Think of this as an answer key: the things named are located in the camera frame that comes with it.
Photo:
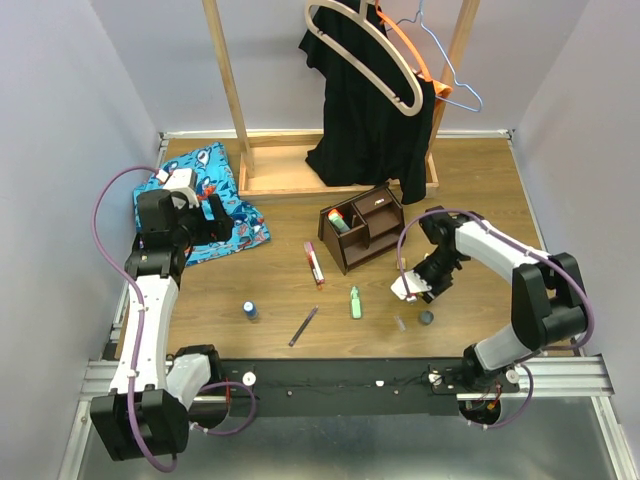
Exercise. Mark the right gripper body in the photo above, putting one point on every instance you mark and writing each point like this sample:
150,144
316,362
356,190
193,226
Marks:
435,270

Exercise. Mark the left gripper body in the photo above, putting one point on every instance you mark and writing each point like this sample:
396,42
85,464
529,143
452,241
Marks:
196,230

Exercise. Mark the pink red pen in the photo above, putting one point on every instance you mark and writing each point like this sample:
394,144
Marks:
314,265

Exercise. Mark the orange black highlighter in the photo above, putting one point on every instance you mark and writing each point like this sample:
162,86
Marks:
334,215

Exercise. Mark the mint green highlighter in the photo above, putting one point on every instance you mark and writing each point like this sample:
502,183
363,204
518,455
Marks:
340,223

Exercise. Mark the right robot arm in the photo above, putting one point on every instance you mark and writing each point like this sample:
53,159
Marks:
548,300

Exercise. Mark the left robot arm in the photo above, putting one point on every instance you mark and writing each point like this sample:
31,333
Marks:
145,412

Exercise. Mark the round dark cap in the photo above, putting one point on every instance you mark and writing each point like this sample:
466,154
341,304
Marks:
426,317

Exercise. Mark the blue shark print cloth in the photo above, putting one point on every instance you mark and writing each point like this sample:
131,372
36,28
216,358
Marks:
214,176

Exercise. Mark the small clear tube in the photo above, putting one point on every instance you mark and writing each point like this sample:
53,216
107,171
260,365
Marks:
400,323

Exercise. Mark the brown wooden desk organizer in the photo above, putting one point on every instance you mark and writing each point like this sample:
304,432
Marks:
375,218

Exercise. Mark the blue small bottle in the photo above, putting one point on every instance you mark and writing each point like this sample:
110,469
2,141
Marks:
250,310

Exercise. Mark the purple thin pen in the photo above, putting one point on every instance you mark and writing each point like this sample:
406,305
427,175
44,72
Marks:
303,326

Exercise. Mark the black hanging garment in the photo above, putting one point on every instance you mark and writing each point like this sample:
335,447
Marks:
366,140

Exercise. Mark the orange plastic hanger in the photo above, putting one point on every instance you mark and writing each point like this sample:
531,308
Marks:
415,60

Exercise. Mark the beige wooden hanger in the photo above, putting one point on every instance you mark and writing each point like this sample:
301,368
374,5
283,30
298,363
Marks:
346,30

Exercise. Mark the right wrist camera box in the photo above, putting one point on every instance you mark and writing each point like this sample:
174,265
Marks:
410,286

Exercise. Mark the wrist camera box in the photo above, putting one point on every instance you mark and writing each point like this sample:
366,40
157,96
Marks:
184,181
410,286

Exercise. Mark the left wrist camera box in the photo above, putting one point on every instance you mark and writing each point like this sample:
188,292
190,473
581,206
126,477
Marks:
184,181

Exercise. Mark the wooden clothes rack frame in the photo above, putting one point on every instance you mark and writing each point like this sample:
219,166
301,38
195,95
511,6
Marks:
271,165

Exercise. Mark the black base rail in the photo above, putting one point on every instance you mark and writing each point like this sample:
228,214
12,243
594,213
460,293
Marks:
360,386

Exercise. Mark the blue wire hanger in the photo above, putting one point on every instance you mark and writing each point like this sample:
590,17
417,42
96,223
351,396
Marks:
452,54

